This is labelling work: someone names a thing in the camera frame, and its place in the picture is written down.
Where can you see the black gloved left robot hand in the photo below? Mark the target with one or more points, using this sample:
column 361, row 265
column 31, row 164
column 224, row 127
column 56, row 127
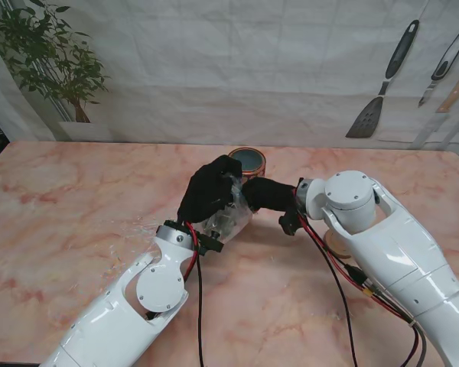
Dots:
column 206, row 191

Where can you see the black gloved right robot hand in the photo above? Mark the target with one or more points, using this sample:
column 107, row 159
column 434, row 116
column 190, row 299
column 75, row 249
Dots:
column 271, row 195

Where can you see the red floral tea canister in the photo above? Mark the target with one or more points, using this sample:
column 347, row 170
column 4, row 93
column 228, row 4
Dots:
column 252, row 162

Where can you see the clear plastic tea bag pouch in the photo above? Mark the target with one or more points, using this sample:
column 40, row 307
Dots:
column 233, row 223

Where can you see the brown round canister lid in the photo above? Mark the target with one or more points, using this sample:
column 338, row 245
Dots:
column 338, row 246

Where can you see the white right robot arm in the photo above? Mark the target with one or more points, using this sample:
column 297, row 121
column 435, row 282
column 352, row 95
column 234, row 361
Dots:
column 390, row 260

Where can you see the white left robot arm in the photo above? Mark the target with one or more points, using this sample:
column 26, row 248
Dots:
column 118, row 317

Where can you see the black slotted spatula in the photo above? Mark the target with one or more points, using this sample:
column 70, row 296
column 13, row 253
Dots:
column 365, row 118

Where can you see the white wrinkled backdrop cloth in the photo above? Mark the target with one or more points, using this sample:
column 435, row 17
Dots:
column 233, row 57

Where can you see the green leafy plant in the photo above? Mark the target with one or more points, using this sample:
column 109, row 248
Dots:
column 42, row 49

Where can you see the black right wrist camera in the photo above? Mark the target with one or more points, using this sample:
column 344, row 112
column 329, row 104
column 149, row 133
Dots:
column 290, row 222

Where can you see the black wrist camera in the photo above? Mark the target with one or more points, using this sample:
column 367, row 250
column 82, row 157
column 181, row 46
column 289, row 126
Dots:
column 290, row 222
column 211, row 244

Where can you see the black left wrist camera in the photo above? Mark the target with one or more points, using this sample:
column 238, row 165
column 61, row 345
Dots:
column 211, row 244

